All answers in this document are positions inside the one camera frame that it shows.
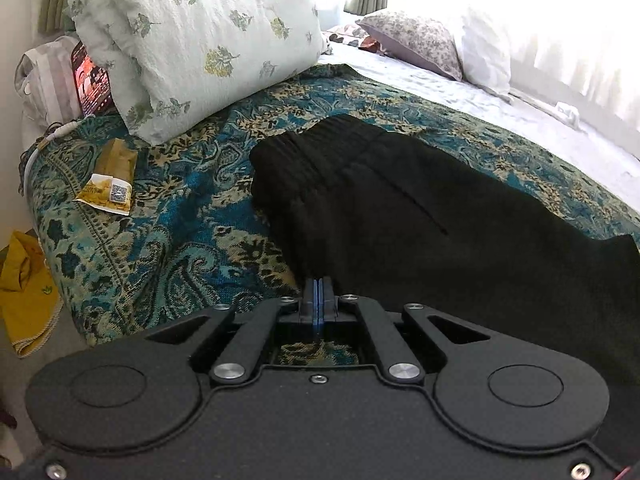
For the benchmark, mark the smartphone with lit screen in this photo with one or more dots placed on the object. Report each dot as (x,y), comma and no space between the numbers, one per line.
(91,79)

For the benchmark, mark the white pillow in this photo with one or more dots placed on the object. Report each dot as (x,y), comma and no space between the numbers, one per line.
(487,52)

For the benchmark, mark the folded floral white quilt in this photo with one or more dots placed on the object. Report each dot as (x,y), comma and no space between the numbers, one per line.
(195,35)

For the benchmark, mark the yellow cloth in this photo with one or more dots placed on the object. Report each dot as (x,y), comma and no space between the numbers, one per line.
(25,295)

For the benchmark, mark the grey striped cloth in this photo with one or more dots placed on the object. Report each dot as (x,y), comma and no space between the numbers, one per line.
(47,80)

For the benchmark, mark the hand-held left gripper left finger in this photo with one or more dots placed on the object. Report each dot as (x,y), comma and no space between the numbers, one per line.
(312,300)

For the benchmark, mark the black pants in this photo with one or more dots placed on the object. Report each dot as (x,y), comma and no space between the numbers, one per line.
(415,220)

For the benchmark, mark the teal paisley blanket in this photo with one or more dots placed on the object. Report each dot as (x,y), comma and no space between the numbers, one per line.
(200,220)

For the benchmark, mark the white bed sheet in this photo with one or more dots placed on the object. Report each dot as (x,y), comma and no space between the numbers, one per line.
(525,125)

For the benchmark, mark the floral grey pillow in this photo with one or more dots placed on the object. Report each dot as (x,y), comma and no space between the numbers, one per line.
(415,42)

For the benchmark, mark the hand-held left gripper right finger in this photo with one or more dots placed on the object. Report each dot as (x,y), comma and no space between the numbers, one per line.
(325,300)

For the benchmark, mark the yellow snack packet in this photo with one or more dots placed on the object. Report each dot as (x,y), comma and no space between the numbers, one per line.
(111,180)

